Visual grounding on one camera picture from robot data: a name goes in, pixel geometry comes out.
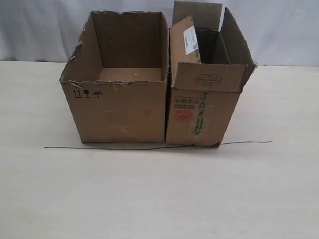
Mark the narrow printed cardboard box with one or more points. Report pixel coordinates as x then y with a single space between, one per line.
210 64

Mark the large torn cardboard box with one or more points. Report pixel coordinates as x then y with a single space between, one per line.
115 81

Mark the thin dark line on table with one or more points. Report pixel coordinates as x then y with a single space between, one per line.
156 148

